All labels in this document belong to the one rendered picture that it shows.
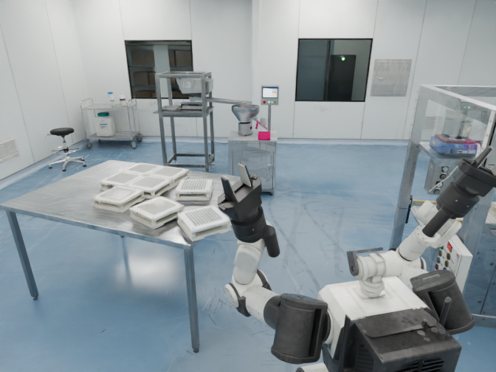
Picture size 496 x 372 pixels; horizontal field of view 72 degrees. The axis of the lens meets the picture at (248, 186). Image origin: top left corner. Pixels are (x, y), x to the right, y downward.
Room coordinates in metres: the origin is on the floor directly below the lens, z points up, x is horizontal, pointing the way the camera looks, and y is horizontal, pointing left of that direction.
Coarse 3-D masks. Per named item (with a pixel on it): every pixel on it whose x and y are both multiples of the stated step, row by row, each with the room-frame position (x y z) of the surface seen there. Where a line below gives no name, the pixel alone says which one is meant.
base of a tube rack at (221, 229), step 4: (180, 224) 1.80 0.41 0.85; (184, 224) 1.78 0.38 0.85; (224, 224) 1.78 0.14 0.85; (184, 228) 1.74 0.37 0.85; (212, 228) 1.74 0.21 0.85; (216, 228) 1.74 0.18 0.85; (220, 228) 1.74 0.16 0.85; (224, 228) 1.74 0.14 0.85; (228, 228) 1.75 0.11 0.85; (188, 232) 1.69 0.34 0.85; (200, 232) 1.69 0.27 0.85; (204, 232) 1.69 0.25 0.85; (208, 232) 1.69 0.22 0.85; (212, 232) 1.69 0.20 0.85; (216, 232) 1.71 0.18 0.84; (220, 232) 1.72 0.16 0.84; (188, 236) 1.68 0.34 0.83; (196, 236) 1.65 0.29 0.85; (200, 236) 1.66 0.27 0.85; (204, 236) 1.67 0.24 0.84; (192, 240) 1.63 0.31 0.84; (196, 240) 1.65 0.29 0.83
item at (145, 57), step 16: (128, 48) 7.13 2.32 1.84; (144, 48) 7.11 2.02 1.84; (160, 48) 7.09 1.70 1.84; (176, 48) 7.07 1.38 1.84; (128, 64) 7.13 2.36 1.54; (144, 64) 7.11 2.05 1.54; (160, 64) 7.09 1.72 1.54; (176, 64) 7.07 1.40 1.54; (192, 64) 7.05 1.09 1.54; (144, 80) 7.11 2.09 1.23; (160, 80) 7.09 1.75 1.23; (144, 96) 7.12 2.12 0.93; (176, 96) 7.08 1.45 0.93; (192, 96) 7.06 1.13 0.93
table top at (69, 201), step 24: (96, 168) 2.88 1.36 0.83; (120, 168) 2.88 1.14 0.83; (48, 192) 2.34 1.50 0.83; (72, 192) 2.34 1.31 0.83; (96, 192) 2.34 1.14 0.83; (168, 192) 2.34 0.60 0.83; (216, 192) 2.34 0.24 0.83; (48, 216) 1.96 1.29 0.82; (72, 216) 1.94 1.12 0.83; (96, 216) 1.94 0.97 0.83; (120, 216) 1.94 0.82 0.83; (144, 240) 1.70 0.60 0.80; (168, 240) 1.65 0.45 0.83
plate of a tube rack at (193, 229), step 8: (200, 208) 1.91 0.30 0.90; (208, 208) 1.91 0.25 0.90; (216, 208) 1.91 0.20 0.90; (184, 216) 1.80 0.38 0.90; (224, 216) 1.80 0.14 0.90; (192, 224) 1.70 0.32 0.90; (200, 224) 1.70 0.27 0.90; (208, 224) 1.70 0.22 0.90; (216, 224) 1.71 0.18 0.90; (192, 232) 1.63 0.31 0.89
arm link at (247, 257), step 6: (240, 246) 0.77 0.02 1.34; (246, 246) 0.76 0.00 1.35; (240, 252) 0.76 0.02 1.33; (246, 252) 0.75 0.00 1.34; (252, 252) 0.75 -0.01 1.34; (258, 252) 0.76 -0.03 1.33; (240, 258) 0.77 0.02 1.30; (246, 258) 0.76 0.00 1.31; (252, 258) 0.75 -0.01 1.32; (258, 258) 0.75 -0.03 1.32; (240, 264) 0.78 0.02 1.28; (246, 264) 0.77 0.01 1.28; (252, 264) 0.76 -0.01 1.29; (246, 270) 0.79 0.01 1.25; (252, 270) 0.77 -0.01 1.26
